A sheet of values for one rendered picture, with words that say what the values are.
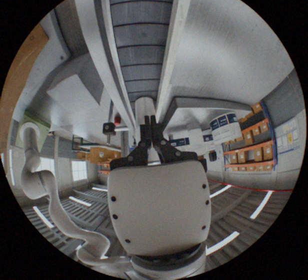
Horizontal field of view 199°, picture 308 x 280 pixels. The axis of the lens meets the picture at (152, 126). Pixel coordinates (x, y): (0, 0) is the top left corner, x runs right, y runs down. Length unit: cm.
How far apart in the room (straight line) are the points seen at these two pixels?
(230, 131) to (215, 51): 39
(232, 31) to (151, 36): 20
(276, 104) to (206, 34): 429
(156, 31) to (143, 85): 12
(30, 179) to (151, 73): 60
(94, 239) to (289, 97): 480
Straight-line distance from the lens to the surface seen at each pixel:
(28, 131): 74
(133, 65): 17
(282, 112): 441
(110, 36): 16
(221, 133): 53
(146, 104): 22
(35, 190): 54
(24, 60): 21
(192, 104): 35
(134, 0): 15
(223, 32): 26
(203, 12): 23
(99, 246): 55
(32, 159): 61
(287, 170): 479
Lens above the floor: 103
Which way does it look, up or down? 19 degrees down
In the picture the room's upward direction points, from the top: 174 degrees clockwise
